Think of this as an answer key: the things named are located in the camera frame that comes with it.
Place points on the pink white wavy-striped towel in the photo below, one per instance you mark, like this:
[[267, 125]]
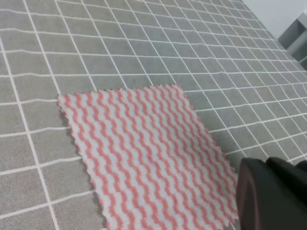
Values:
[[151, 160]]

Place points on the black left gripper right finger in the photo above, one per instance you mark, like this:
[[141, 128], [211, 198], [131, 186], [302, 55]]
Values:
[[286, 171]]

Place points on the grey grid-pattern tablecloth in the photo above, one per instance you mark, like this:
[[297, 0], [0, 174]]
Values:
[[249, 92]]

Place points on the grey shelf unit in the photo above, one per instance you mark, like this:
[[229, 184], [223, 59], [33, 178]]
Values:
[[294, 39]]

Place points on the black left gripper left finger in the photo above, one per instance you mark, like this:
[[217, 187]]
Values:
[[265, 202]]

